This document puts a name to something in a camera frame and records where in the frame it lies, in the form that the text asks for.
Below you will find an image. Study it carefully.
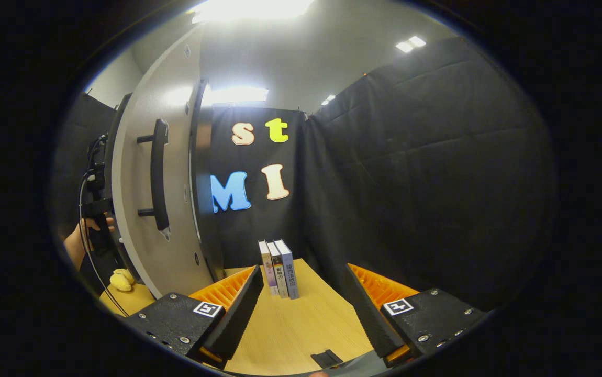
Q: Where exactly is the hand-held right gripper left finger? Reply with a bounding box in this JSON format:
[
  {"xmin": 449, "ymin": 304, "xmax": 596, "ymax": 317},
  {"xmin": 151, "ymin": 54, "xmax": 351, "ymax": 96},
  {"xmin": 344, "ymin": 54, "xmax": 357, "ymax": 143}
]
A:
[{"xmin": 123, "ymin": 264, "xmax": 265, "ymax": 370}]

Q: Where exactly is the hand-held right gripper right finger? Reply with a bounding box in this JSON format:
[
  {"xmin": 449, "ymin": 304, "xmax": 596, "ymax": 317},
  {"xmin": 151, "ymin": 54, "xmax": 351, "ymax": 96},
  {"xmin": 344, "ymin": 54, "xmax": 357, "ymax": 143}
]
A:
[{"xmin": 344, "ymin": 263, "xmax": 490, "ymax": 367}]

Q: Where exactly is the black cabinet door handle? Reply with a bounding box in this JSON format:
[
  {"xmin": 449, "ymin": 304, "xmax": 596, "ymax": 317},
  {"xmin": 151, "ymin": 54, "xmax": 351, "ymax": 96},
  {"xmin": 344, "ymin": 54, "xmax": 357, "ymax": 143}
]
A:
[{"xmin": 137, "ymin": 119, "xmax": 171, "ymax": 232}]

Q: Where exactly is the grey cabinet door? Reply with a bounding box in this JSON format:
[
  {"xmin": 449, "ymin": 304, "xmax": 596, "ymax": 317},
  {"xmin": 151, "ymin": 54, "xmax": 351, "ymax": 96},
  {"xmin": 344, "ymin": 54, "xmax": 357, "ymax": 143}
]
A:
[{"xmin": 112, "ymin": 24, "xmax": 213, "ymax": 299}]

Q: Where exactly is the ceiling light behind cabinet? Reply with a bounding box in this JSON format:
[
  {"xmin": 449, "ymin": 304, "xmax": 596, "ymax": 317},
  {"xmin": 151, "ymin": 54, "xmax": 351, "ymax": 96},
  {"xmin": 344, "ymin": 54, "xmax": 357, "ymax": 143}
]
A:
[{"xmin": 204, "ymin": 86, "xmax": 269, "ymax": 105}]

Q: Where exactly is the white book with dark spine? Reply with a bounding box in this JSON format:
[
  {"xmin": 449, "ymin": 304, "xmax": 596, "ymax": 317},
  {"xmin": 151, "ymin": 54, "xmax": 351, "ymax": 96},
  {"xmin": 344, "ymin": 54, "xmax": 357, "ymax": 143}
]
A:
[{"xmin": 267, "ymin": 241, "xmax": 290, "ymax": 299}]

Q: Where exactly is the blue-grey book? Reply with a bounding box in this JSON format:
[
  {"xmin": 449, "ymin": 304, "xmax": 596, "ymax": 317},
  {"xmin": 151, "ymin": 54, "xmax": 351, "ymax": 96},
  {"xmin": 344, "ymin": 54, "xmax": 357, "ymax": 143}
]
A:
[{"xmin": 275, "ymin": 239, "xmax": 300, "ymax": 300}]

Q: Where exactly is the cream plush toy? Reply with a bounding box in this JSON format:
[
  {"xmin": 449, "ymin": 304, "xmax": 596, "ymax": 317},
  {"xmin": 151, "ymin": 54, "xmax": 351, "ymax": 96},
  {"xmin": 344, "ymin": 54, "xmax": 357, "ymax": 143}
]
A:
[{"xmin": 109, "ymin": 269, "xmax": 135, "ymax": 292}]

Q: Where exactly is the black backdrop cloth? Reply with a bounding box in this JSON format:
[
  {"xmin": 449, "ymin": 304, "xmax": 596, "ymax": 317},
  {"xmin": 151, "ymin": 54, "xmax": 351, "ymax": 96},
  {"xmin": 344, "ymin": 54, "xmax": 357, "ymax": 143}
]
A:
[{"xmin": 52, "ymin": 37, "xmax": 558, "ymax": 315}]

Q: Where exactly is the large ceiling light panel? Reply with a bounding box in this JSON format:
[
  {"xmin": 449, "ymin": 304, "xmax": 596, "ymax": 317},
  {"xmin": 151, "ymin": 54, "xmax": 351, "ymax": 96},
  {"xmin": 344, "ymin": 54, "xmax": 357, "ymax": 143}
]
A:
[{"xmin": 191, "ymin": 0, "xmax": 315, "ymax": 24}]

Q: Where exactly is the square ceiling light pair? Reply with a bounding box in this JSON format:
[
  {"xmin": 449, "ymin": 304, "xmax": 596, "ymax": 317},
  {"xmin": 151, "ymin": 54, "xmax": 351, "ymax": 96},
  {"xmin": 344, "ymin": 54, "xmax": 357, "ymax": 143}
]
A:
[{"xmin": 395, "ymin": 35, "xmax": 427, "ymax": 53}]

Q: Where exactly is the thin black cable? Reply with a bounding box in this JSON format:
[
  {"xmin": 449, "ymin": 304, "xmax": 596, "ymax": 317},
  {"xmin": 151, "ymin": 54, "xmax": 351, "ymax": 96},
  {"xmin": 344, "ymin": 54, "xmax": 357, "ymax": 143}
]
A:
[{"xmin": 77, "ymin": 173, "xmax": 130, "ymax": 318}]

